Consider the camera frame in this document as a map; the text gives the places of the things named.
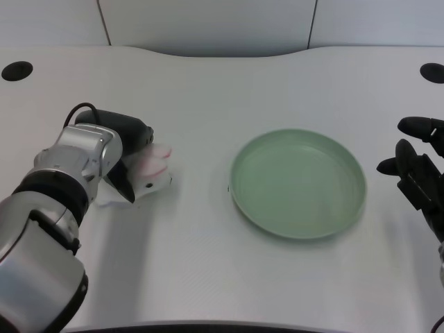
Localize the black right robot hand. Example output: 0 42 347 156
376 116 444 245

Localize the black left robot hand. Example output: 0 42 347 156
74 109 155 204

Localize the white rabbit plush doll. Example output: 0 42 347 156
96 144 174 210

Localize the green round plate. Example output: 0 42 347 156
229 128 367 241

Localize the red-black left arm cable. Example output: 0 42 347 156
64 102 101 126

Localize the red-black arm cable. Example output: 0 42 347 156
429 307 444 333
64 102 101 126

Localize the black table cable grommet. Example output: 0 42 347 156
1 61 34 82
419 62 444 84

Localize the red-black right arm cable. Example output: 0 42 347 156
429 307 444 333

